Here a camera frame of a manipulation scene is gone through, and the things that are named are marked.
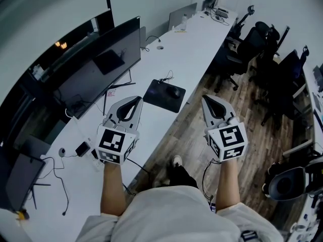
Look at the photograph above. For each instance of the yellow flat item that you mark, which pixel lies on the yellow flat item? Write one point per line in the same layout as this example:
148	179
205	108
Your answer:
180	31

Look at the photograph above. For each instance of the person's right forearm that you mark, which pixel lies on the person's right forearm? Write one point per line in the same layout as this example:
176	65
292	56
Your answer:
228	183

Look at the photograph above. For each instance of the person's white shirt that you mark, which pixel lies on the person's white shirt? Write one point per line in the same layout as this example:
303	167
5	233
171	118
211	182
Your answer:
171	215

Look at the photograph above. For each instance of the clear water bottle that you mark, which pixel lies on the clear water bottle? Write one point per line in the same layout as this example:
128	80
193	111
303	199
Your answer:
185	19

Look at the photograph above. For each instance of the black flat monitor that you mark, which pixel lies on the black flat monitor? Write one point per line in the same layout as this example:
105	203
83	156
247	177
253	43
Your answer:
22	180

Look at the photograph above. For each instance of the orange snack packet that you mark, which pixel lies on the orange snack packet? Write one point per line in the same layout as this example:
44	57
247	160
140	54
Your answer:
22	215

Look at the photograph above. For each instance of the person's white shoe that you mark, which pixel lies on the person's white shoe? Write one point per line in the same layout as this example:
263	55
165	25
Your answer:
177	160

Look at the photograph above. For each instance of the white shell office chair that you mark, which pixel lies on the white shell office chair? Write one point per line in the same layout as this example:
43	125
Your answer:
285	188

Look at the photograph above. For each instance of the black mouse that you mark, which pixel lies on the black mouse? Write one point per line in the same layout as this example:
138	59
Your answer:
173	91

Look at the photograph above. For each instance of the round grey desk grommet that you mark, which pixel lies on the round grey desk grommet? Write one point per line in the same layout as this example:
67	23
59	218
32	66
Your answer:
62	152
160	48

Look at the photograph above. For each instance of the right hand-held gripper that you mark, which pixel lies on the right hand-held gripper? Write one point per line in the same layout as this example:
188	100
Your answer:
227	141

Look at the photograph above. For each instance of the person's black trouser leg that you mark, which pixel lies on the person's black trouser leg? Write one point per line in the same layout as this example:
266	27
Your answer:
183	176

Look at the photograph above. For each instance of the black mouse pad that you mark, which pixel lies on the black mouse pad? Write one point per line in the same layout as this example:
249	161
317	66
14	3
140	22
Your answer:
156	97

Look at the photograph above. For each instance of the pink paper slip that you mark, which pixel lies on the pink paper slip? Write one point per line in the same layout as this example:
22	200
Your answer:
111	93

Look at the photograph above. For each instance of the large black curved monitor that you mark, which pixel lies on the large black curved monitor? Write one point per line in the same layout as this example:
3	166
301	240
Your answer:
83	84

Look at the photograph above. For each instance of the white power strip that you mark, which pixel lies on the white power strip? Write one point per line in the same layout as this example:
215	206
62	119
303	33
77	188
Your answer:
96	165

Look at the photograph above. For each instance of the grey box device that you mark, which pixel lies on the grey box device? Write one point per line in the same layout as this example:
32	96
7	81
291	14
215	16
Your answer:
222	12

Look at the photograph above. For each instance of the grey laptop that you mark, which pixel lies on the grey laptop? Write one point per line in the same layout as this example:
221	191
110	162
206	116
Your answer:
217	0

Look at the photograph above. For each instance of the black power adapter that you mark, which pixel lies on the black power adapter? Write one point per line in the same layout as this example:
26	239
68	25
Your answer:
82	149

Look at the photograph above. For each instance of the person's left forearm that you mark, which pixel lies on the person's left forearm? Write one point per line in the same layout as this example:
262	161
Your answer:
113	188

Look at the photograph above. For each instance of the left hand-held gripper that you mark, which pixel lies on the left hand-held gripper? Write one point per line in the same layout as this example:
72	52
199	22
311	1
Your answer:
113	142

